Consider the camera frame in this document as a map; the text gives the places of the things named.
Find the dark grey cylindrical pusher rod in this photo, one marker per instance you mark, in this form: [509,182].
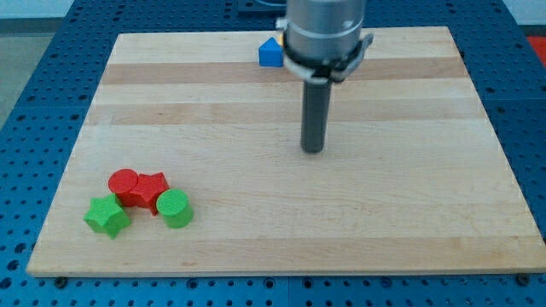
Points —
[315,106]

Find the grey tool mount flange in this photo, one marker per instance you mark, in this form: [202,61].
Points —
[323,51]

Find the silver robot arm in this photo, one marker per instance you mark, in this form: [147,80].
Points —
[323,10]

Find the red star block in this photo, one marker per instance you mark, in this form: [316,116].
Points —
[147,190]

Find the green star block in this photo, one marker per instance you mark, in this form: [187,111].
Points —
[106,215]

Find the yellow block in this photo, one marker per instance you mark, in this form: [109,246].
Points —
[280,40]

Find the blue triangle block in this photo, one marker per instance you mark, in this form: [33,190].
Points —
[270,54]

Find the wooden board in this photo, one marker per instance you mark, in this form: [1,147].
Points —
[412,179]

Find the green cylinder block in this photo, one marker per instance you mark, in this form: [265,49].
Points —
[174,207]

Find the red cylinder block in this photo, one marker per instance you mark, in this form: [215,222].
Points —
[121,183]

